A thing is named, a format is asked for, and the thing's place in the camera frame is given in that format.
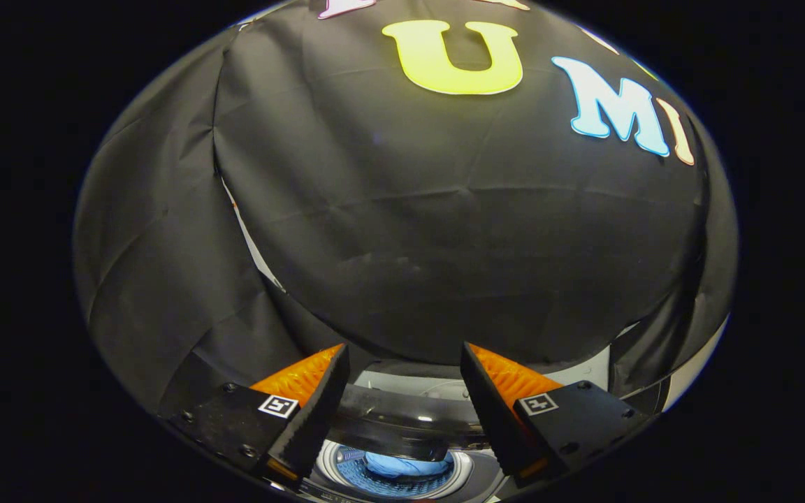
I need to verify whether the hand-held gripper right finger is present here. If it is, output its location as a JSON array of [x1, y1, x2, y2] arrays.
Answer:
[[461, 342, 651, 488]]

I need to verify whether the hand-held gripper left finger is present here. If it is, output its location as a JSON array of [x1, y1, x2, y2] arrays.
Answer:
[[168, 344, 351, 483]]

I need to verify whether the grey washing machine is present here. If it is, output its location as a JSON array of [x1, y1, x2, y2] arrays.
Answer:
[[298, 367, 515, 503]]

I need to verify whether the black backdrop cloth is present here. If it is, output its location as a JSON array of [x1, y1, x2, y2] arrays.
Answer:
[[73, 0, 739, 420]]

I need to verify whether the light blue polo shirt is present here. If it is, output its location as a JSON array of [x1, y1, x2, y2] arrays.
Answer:
[[364, 451, 456, 481]]

